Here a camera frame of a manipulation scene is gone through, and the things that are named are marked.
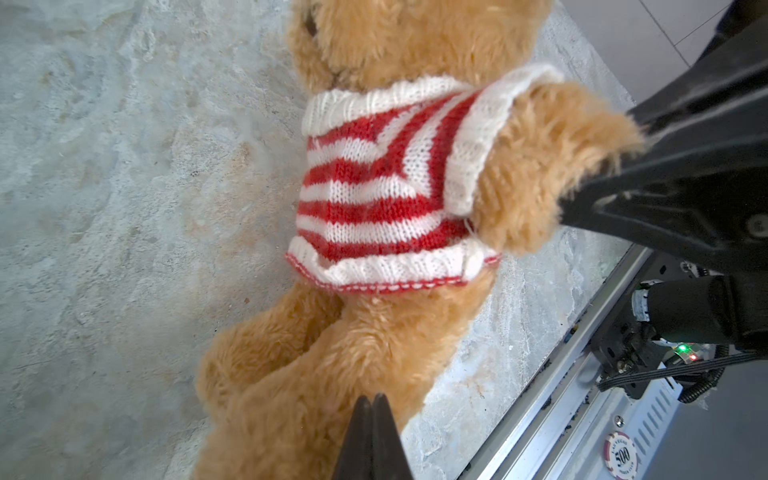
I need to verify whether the tan plush teddy bear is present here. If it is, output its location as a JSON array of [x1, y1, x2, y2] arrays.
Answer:
[[192, 1, 644, 479]]

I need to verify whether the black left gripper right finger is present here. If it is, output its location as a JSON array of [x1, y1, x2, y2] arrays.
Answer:
[[371, 394, 414, 480]]

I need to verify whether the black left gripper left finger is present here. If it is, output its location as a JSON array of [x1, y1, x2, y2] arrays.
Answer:
[[332, 396, 374, 480]]

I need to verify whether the black corrugated right cable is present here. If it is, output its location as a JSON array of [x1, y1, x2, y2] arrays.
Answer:
[[596, 344, 768, 404]]

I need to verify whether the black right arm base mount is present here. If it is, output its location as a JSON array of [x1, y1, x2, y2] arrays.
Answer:
[[590, 253, 720, 381]]

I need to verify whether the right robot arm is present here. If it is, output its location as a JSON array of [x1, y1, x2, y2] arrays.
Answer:
[[562, 1, 767, 350]]

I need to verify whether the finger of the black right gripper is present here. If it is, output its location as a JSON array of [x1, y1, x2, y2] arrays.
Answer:
[[562, 11, 767, 273]]

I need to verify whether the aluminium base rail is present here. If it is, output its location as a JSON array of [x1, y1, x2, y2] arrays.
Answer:
[[460, 246, 684, 479]]

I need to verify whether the knitted american flag sweater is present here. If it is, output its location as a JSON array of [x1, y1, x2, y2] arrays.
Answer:
[[286, 64, 563, 293]]

